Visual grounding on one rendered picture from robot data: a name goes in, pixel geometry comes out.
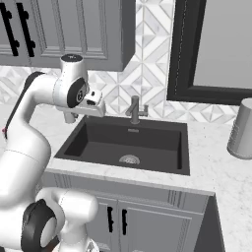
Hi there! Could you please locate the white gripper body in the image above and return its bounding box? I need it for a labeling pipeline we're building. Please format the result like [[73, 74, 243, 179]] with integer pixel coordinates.
[[55, 97, 107, 119]]

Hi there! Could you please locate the grey base cupboard door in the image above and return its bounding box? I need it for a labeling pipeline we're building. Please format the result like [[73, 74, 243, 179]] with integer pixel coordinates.
[[116, 199, 202, 252], [86, 195, 119, 252]]

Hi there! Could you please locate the black sink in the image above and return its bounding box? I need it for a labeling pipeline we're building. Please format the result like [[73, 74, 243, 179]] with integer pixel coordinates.
[[53, 114, 191, 177]]

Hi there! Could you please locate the grey tap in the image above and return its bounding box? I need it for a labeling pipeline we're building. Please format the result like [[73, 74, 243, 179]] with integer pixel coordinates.
[[124, 94, 150, 125]]

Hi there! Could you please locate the grey false drawer front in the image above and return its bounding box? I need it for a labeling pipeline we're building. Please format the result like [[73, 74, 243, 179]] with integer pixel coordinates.
[[41, 170, 211, 215]]

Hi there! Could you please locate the black framed window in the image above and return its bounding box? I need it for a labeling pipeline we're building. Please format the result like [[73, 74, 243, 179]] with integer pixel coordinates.
[[165, 0, 252, 106]]

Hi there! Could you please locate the grey cylindrical canister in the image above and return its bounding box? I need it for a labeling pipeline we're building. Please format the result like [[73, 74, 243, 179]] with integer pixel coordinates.
[[226, 97, 252, 161]]

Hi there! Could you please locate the grey wall cupboard door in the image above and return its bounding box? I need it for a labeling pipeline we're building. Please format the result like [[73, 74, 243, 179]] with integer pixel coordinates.
[[14, 0, 126, 72], [0, 0, 18, 65]]

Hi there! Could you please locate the black wall cupboard handle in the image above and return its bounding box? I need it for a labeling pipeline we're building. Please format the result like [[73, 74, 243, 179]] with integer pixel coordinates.
[[0, 5, 21, 57], [16, 2, 36, 59]]

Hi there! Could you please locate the black base cupboard handle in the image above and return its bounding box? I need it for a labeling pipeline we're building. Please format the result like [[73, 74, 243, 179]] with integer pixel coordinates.
[[106, 205, 115, 234], [120, 208, 129, 236]]

